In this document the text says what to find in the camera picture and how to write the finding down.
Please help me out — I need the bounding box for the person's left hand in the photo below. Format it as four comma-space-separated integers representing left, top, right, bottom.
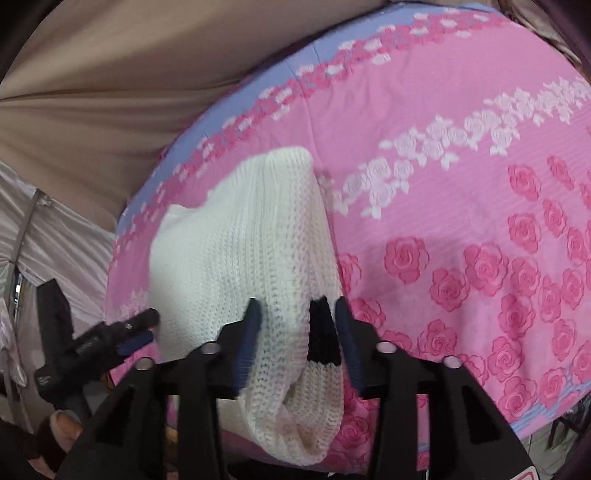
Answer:
46, 410, 85, 457

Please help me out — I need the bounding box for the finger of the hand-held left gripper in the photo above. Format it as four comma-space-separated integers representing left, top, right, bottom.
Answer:
99, 308, 160, 343
116, 329, 154, 357

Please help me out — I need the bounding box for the pink floral bedsheet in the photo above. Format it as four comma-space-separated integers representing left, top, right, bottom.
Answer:
104, 0, 591, 480

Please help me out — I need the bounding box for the grey metal rod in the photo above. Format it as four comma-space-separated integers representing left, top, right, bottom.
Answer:
11, 188, 51, 268

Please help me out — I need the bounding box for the white red black knit sweater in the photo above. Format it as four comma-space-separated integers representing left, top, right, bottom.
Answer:
148, 147, 357, 465

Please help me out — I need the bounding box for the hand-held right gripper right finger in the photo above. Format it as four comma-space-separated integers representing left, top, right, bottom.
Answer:
335, 298, 542, 480

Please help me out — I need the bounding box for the beige backdrop cloth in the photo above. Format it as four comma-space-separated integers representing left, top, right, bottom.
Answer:
0, 0, 391, 234

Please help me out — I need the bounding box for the white satin curtain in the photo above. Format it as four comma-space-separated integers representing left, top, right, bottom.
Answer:
0, 159, 117, 418

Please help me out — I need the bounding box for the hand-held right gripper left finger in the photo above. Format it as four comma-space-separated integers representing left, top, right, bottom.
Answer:
58, 298, 264, 480

